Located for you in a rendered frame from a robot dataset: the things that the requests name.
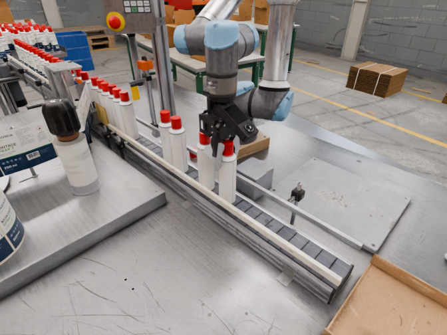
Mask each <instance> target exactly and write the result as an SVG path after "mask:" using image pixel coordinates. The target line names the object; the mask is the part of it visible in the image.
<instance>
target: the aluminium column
mask: <svg viewBox="0 0 447 335"><path fill-rule="evenodd" d="M152 3H153V9H154V17H155V20H156V17H165V16H166V13H165V6H164V0H152ZM154 35H155V40H156V44H155V40H154ZM150 36H151V41H152V50H153V55H154V64H155V69H156V79H157V84H158V94H159V99H160V108H161V110H163V109H165V110H169V111H170V117H172V116H176V108H175V101H174V89H173V82H172V70H171V63H170V51H169V44H168V32H167V25H161V26H156V33H150ZM156 51H157V54H156ZM157 55H158V58H157ZM158 66H159V67H158ZM159 71H160V73H159ZM160 81H161V83H160ZM161 87H162V89H161ZM162 97H163V100H162ZM163 102H164V105H163Z"/></svg>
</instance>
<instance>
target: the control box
mask: <svg viewBox="0 0 447 335"><path fill-rule="evenodd" d="M101 4H102V10H103V13H104V19H105V23H106V28H107V31H108V34H109V35H119V34H142V33H156V21H155V17H154V9H153V3H152V0H150V4H151V10H152V13H124V7H123V2H122V0H101ZM111 16H116V17H118V18H119V19H120V22H121V26H120V27H119V28H118V29H113V28H112V27H111V26H110V25H109V23H108V20H109V18H110V17H111Z"/></svg>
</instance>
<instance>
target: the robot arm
mask: <svg viewBox="0 0 447 335"><path fill-rule="evenodd" d="M242 1H243V0H210V1H209V2H208V4H207V5H206V6H205V7H204V8H203V9H202V11H201V12H200V13H199V14H198V16H197V17H196V18H195V19H194V20H193V21H192V23H191V24H189V25H187V24H184V25H178V26H177V27H176V29H175V31H174V45H175V48H176V50H177V51H178V52H179V53H181V54H185V55H190V56H192V55H200V56H206V88H207V90H203V96H206V97H207V110H204V112H202V113H200V114H199V123H200V132H201V133H203V134H205V135H206V136H208V137H212V138H211V144H210V146H206V147H205V148H204V153H205V154H206V155H207V156H208V157H209V158H210V159H211V160H212V162H213V165H214V168H215V170H216V171H218V170H219V169H220V168H221V166H222V153H223V151H224V148H225V146H224V145H223V144H222V140H223V141H226V140H232V141H233V152H234V153H235V154H236V155H237V154H238V152H239V147H240V145H246V144H250V143H252V142H254V141H255V140H256V139H257V134H258V132H259V130H258V129H257V128H256V127H255V123H254V121H253V118H259V119H264V120H271V121H278V122H282V121H284V120H285V119H286V118H287V116H288V114H289V112H290V109H291V106H292V103H293V96H294V93H293V92H292V91H289V90H290V85H289V83H288V82H287V72H288V66H289V56H290V50H291V39H292V34H293V24H294V18H295V8H296V5H297V4H298V2H300V0H267V2H268V3H269V20H268V28H267V43H266V51H265V66H264V73H263V80H262V81H261V82H260V83H259V88H255V87H254V86H255V85H254V83H253V82H250V81H242V82H237V72H238V61H239V60H240V59H242V58H244V57H246V56H249V55H250V54H251V53H252V52H253V51H254V50H255V49H256V48H257V46H258V44H259V34H258V32H257V30H256V28H255V27H254V26H253V25H250V24H247V23H246V24H245V23H241V24H238V23H237V22H236V21H230V18H231V16H232V15H233V14H234V13H235V11H236V9H237V8H238V7H239V6H240V4H241V2H242ZM206 113H207V114H206ZM203 114H204V115H203ZM201 120H203V129H202V128H201Z"/></svg>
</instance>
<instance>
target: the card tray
mask: <svg viewBox="0 0 447 335"><path fill-rule="evenodd" d="M322 335H447V294H446V293H444V292H442V291H441V290H439V289H437V288H435V287H434V286H432V285H430V284H428V283H427V282H424V281H423V280H421V279H419V278H418V277H416V276H414V275H412V274H410V273H409V272H407V271H405V270H404V269H402V268H400V267H398V266H396V265H395V264H393V263H391V262H390V261H388V260H386V259H384V258H382V257H381V256H379V255H377V254H376V253H375V254H374V255H373V257H372V259H371V261H370V263H369V265H368V267H367V268H366V269H365V271H364V273H363V274H362V275H361V277H360V279H359V280H358V282H357V283H356V285H355V286H354V288H353V289H352V291H351V292H350V294H349V295H348V297H347V298H346V300H345V301H344V303H343V304H342V306H341V307H340V309H339V310H338V312H337V313H336V315H335V317H334V318H333V319H332V321H331V323H330V324H329V325H328V327H327V328H325V329H324V331H323V333H322Z"/></svg>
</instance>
